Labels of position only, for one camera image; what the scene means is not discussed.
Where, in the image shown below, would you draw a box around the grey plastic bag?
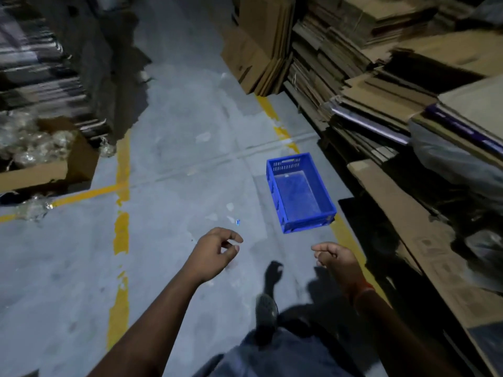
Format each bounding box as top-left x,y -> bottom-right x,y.
408,119 -> 503,203

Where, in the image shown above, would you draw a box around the flat cardboard purple print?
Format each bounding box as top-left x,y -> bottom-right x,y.
410,74 -> 503,169

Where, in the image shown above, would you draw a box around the low open cardboard box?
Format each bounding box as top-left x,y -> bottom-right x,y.
0,116 -> 101,195

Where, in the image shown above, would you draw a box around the person's right hand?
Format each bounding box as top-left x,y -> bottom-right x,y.
311,242 -> 366,297

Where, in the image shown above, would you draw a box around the pile of cardboard and planks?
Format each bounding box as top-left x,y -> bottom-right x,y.
282,0 -> 503,377

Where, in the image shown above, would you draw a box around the person's left grey clog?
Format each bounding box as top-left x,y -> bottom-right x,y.
255,293 -> 280,344

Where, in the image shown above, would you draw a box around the person's left forearm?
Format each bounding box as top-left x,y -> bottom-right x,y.
88,270 -> 205,377

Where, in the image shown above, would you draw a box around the orange wristband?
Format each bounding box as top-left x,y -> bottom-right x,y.
352,284 -> 377,307

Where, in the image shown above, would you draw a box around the cardboard sheet dark label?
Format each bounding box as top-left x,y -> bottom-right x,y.
347,159 -> 503,377

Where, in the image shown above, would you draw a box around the person's left hand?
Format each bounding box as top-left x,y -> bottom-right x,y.
184,226 -> 244,285

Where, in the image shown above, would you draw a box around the grey-blue shirt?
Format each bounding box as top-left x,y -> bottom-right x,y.
194,327 -> 356,377

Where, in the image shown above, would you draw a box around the crumpled clear plastic wrap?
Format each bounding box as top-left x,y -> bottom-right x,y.
15,193 -> 54,223

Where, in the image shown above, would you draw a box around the stack of striped flat packs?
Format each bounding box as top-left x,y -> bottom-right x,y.
0,0 -> 117,144

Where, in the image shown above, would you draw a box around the clear plastic bags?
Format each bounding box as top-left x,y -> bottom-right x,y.
0,110 -> 78,169

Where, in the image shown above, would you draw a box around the person's right forearm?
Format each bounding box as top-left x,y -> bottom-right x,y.
353,292 -> 464,377

